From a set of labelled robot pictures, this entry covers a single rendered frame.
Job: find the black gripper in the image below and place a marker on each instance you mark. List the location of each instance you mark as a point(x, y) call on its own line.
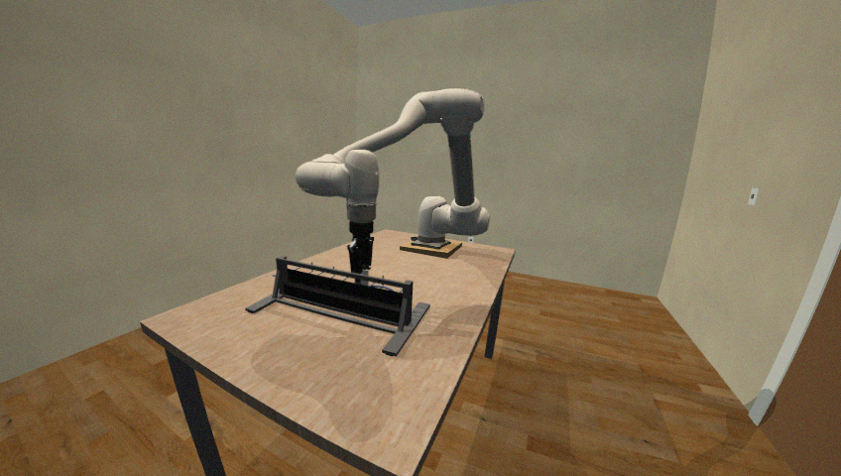
point(360, 251)

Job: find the black patch panel rack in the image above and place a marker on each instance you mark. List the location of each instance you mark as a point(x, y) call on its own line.
point(359, 300)

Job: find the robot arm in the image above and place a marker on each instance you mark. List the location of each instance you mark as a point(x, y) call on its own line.
point(354, 173)

